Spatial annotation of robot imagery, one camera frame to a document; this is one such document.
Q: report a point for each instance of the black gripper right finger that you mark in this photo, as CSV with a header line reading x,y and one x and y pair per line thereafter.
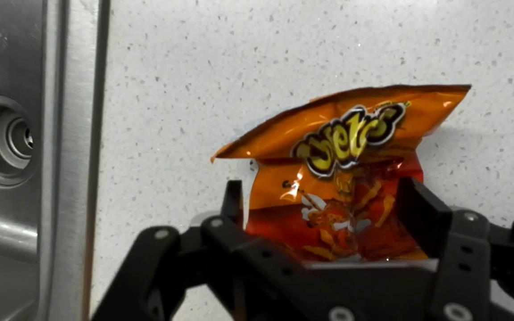
x,y
470,250

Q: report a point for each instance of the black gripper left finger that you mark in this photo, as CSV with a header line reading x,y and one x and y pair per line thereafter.
x,y
248,276

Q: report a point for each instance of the orange Cheetos snack packet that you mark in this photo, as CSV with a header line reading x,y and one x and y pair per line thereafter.
x,y
329,171

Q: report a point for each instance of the stainless steel double sink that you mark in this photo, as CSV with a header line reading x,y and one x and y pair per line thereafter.
x,y
52,73

